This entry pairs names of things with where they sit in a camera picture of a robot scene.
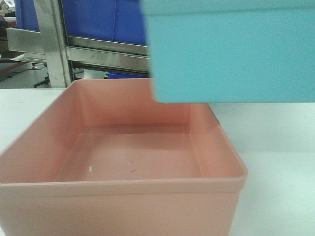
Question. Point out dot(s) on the blue crate left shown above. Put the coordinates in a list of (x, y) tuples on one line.
[(26, 18)]

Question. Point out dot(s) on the light blue plastic box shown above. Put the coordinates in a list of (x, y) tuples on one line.
[(231, 51)]

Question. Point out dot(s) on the blue crate middle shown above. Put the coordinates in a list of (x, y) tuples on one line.
[(109, 20)]

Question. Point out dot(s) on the blue crate under shelf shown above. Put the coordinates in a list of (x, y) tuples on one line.
[(115, 75)]

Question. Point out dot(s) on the stainless steel shelf rack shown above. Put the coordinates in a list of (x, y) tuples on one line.
[(62, 53)]

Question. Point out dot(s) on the pink plastic box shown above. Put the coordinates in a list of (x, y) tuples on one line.
[(106, 159)]

